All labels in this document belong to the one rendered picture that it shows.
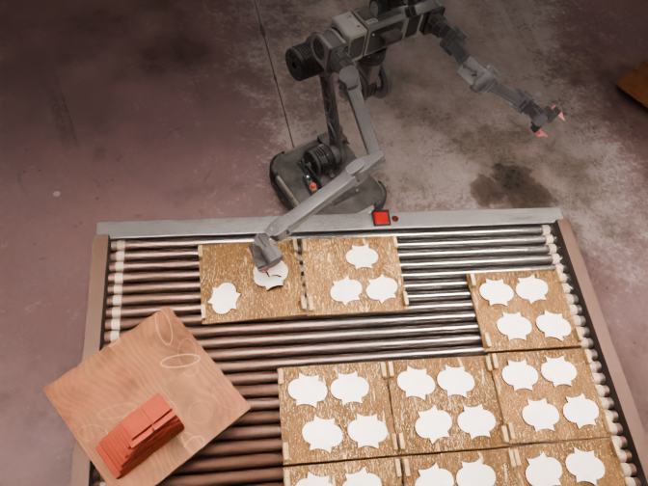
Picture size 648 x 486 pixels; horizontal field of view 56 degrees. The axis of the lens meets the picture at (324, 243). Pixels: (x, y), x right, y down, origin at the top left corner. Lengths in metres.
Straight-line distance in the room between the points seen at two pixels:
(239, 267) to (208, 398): 0.59
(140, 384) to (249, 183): 1.94
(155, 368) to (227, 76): 2.68
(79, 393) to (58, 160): 2.15
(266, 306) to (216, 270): 0.26
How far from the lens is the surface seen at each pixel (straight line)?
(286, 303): 2.45
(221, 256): 2.55
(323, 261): 2.55
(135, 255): 2.61
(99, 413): 2.26
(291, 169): 3.67
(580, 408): 2.61
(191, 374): 2.25
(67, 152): 4.18
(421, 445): 2.36
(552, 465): 2.50
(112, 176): 4.00
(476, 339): 2.57
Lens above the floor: 3.17
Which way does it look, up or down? 59 degrees down
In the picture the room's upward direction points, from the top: 12 degrees clockwise
